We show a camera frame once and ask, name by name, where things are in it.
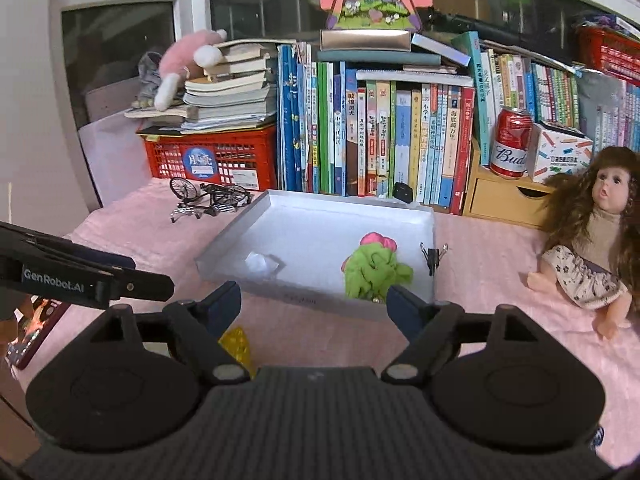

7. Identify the stack of lying books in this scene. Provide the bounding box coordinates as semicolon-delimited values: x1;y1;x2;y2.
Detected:
125;39;298;135

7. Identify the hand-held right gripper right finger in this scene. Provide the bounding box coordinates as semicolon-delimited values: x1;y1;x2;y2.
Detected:
381;284;551;386

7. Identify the row of upright picture books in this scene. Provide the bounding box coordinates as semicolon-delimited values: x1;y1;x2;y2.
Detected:
276;42;477;216

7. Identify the black plastic object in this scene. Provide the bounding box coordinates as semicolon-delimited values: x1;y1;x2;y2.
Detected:
425;7;511;37

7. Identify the white shallow tray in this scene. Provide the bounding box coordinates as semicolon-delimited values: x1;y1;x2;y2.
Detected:
194;189;437;322

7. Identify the wooden drawer box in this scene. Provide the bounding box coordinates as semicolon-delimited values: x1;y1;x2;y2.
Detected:
461;137;556;228

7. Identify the small clear plastic bag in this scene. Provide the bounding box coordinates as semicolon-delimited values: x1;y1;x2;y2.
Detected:
245;252;281;277

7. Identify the yellow sequin plush toy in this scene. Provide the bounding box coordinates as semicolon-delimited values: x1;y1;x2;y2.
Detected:
218;326;258;380

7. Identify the green and pink plush toy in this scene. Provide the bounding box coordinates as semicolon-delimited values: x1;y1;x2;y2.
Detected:
341;232;415;303

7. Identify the black binder clip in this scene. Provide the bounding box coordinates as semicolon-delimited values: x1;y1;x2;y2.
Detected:
419;241;449;277

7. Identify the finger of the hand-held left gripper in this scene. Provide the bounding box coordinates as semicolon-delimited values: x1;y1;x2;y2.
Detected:
60;241;137;272
107;271;176;304

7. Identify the red drink can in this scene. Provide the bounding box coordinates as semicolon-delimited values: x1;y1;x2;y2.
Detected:
489;107;535;180

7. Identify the white panel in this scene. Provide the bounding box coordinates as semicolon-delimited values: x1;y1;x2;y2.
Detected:
77;85;157;207

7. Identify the pink plush rabbit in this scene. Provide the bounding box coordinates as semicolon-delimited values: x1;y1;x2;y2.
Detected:
153;29;228;112

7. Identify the row of thin upright books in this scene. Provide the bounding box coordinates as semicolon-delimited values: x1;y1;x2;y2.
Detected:
452;31;640;167

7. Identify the dark red framed board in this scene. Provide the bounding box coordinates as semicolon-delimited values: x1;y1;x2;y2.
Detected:
4;296;72;370

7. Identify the white flat book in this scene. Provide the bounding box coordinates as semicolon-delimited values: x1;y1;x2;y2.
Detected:
410;34;472;68

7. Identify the grey plush toy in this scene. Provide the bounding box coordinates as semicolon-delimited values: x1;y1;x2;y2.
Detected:
131;51;166;109

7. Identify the brown-haired doll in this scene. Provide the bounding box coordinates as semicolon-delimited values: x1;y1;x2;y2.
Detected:
527;146;640;342

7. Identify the red plastic basket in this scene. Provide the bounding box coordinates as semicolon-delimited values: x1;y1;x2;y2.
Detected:
575;22;640;88

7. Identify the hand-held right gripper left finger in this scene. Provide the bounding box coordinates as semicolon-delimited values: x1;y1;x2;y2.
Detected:
90;280;252;385

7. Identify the white window frame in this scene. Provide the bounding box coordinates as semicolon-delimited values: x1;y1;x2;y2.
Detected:
47;0;640;206

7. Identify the white printed cardboard box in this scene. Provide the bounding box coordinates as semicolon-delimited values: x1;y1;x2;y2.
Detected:
527;121;594;184

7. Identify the miniature black bicycle model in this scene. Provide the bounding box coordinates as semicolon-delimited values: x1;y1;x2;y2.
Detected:
168;176;253;223

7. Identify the silver metal tin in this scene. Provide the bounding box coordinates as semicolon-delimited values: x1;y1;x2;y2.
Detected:
319;29;413;53

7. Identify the grey pouch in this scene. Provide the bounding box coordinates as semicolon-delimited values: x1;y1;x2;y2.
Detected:
575;67;626;131

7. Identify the red plastic crate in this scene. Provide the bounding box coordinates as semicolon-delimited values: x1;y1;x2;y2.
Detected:
143;125;279;192

